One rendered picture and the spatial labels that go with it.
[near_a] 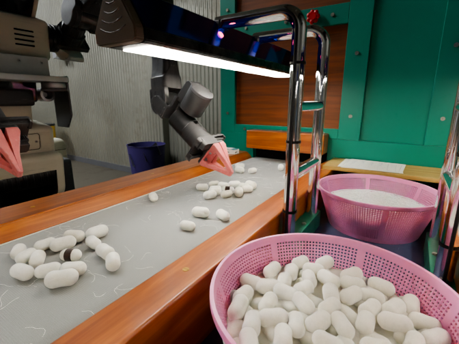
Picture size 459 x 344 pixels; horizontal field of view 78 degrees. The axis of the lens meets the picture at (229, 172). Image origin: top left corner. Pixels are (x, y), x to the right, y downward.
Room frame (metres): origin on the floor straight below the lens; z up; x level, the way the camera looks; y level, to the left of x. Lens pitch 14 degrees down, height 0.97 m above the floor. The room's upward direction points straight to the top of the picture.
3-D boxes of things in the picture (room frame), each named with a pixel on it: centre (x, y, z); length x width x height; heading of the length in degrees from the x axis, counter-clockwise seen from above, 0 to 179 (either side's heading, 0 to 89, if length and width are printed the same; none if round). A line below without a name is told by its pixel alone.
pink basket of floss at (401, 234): (0.64, -0.35, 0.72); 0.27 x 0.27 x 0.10
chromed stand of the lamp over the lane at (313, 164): (0.60, -0.09, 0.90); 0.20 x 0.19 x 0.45; 147
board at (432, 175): (0.82, -0.47, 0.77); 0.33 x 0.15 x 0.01; 57
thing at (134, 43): (0.65, -0.02, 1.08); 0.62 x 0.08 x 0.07; 147
